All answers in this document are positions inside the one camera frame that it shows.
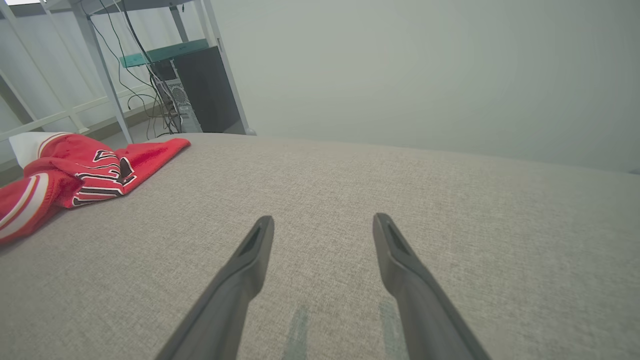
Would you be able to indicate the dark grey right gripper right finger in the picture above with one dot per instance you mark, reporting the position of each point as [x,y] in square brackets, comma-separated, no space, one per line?
[420,300]

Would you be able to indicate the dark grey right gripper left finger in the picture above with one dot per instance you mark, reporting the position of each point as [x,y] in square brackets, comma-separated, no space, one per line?
[235,280]

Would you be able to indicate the red Bulls basketball jersey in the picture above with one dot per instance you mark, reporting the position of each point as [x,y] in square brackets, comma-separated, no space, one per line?
[150,152]

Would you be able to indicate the black computer tower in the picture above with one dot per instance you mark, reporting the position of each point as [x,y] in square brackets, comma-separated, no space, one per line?
[210,90]

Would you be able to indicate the white partition panel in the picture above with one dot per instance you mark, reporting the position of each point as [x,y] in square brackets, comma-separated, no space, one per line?
[425,75]

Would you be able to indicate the teal flat box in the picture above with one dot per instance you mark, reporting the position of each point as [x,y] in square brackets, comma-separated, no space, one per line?
[170,51]

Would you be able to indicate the grey partition post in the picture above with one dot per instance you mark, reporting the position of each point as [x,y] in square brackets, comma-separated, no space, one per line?
[229,75]

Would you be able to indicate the white metal desk frame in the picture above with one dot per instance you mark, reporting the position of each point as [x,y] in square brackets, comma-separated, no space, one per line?
[102,75]

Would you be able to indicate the white wall railing frame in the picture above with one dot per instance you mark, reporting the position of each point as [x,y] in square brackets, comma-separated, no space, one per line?
[50,118]

